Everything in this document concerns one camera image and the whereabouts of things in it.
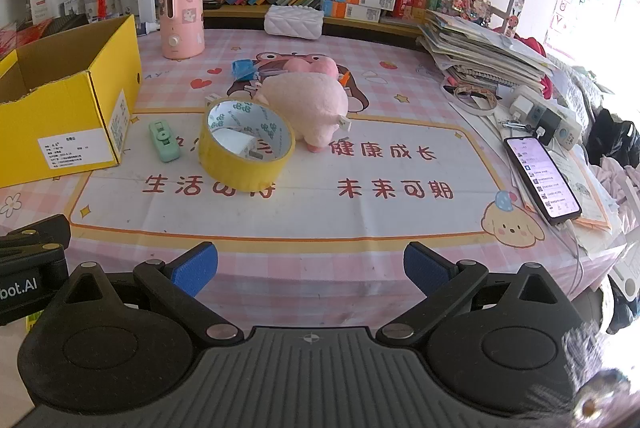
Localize white power strip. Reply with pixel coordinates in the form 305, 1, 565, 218
509, 85, 583, 152

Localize pink plush pig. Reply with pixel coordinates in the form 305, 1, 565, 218
251, 56, 353, 153

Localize red cloth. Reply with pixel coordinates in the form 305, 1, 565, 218
515, 35, 557, 101

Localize stack of papers and notebooks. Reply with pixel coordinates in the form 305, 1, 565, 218
417, 10, 558, 88

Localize printed booklet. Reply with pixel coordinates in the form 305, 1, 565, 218
550, 143, 622, 233

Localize white tape ring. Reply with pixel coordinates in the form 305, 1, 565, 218
462, 95, 504, 117

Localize pink humidifier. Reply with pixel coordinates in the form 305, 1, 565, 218
157, 0, 206, 60

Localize black electronic keyboard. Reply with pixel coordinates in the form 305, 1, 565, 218
39, 12, 97, 39

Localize white charging cable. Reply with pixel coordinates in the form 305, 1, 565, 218
559, 220, 587, 295

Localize yellow tape roll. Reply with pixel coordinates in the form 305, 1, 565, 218
198, 96, 297, 189

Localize white quilted pouch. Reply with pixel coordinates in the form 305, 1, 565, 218
263, 5, 325, 41

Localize red paper packets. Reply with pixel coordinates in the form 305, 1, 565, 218
0, 20, 53, 59

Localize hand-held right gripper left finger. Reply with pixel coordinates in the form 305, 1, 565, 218
60, 242, 246, 349

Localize black cloth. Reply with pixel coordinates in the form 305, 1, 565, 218
587, 108, 640, 169

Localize yellow cardboard box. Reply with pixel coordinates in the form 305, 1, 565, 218
0, 14, 143, 189

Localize white small bottle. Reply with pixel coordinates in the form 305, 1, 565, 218
212, 133, 263, 161

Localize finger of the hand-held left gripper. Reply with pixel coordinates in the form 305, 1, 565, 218
0, 214, 72, 259

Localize small blue plastic clip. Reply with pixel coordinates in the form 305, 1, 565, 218
231, 59, 257, 81

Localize pink printed tablecloth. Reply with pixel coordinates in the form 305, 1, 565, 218
0, 28, 631, 324

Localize patterned tape roll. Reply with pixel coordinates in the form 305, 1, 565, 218
452, 84, 497, 102

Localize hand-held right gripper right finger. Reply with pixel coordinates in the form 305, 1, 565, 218
375, 242, 576, 349

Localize black smartphone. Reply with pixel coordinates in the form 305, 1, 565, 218
502, 135, 583, 226

